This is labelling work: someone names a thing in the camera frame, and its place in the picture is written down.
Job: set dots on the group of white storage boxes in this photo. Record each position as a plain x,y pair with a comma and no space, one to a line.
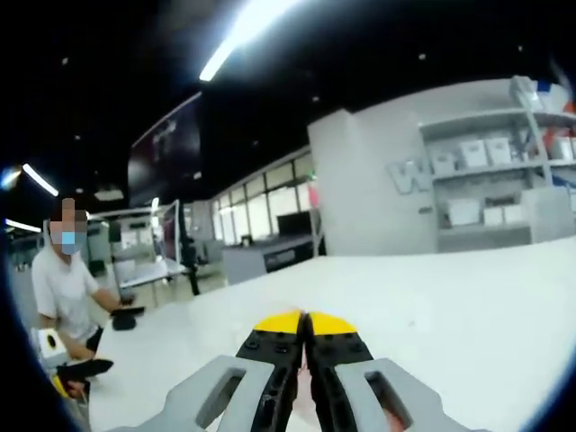
472,153

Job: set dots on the hanging dark display screen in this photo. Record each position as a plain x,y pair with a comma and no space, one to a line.
166,148

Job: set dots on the grey lettered partition block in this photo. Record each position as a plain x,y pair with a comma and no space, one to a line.
360,189

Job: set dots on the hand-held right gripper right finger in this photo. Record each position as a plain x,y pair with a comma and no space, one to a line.
355,387

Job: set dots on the person's body in white shirt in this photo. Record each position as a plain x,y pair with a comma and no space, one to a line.
63,288

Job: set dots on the black stand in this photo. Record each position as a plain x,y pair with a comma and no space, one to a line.
191,261

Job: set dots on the black flat object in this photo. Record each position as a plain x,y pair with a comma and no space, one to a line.
125,321

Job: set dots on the background work table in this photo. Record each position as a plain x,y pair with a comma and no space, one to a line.
148,272

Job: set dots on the glass window wall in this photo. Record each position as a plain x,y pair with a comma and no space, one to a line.
256,207

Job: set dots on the grey counter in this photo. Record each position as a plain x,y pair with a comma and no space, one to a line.
252,261

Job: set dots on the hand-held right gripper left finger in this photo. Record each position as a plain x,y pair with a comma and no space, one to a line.
216,391

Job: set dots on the black monitor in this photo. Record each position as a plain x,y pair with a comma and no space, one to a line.
292,225

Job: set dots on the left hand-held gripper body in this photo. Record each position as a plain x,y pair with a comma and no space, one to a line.
51,345

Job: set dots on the pink sign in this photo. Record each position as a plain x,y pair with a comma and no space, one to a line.
315,195

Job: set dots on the grey metal shelf unit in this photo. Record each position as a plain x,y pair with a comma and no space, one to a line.
490,171

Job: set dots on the red and blue banner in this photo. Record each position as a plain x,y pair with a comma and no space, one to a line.
555,94

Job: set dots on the ceiling light strip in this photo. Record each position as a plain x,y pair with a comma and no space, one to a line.
22,225
243,36
40,180

